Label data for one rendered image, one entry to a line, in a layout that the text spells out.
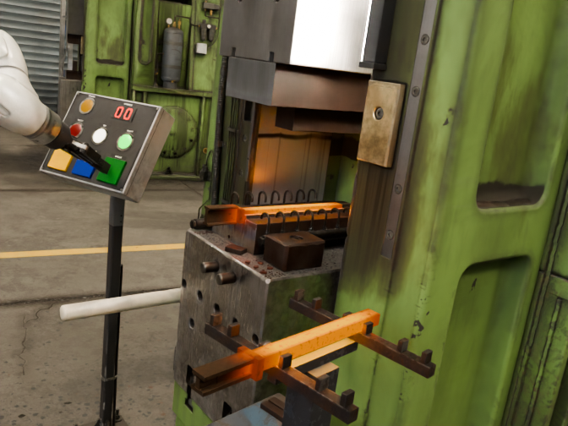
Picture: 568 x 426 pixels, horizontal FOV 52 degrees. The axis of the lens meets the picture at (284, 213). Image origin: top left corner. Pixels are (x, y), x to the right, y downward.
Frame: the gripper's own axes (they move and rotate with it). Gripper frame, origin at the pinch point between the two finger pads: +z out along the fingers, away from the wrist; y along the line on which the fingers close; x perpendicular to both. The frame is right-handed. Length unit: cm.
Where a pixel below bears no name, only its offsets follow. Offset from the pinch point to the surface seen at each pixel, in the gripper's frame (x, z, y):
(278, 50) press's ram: 30, -21, 54
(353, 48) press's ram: 39, -10, 66
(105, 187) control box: -4.7, 5.6, 0.2
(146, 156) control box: 7.7, 8.3, 7.1
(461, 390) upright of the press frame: -24, 39, 104
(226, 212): -4.3, -1.8, 45.4
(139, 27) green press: 211, 268, -291
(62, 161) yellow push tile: -0.6, 4.8, -18.5
